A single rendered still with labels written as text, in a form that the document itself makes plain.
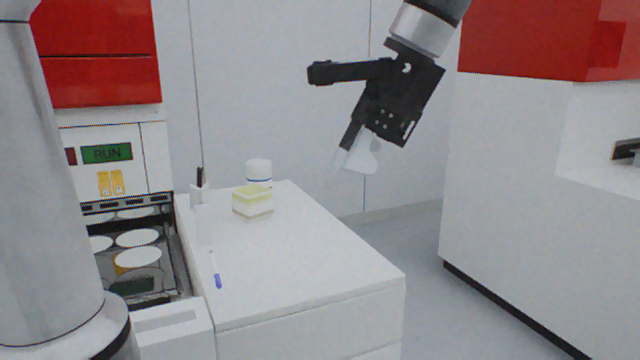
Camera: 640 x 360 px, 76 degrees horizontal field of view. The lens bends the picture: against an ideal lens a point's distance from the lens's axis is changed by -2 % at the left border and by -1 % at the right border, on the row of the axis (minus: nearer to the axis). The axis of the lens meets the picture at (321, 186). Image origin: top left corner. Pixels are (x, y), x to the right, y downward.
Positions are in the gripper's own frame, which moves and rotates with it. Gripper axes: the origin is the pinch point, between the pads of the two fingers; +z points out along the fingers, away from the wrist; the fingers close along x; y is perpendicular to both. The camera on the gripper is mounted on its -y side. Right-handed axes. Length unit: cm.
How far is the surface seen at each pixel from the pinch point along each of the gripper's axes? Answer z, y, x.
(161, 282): 41.6, -20.0, 10.1
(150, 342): 30.7, -11.3, -13.6
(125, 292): 44, -25, 5
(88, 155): 37, -56, 32
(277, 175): 92, -31, 210
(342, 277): 19.3, 10.9, 7.7
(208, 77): 46, -92, 187
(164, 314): 31.3, -12.6, -7.3
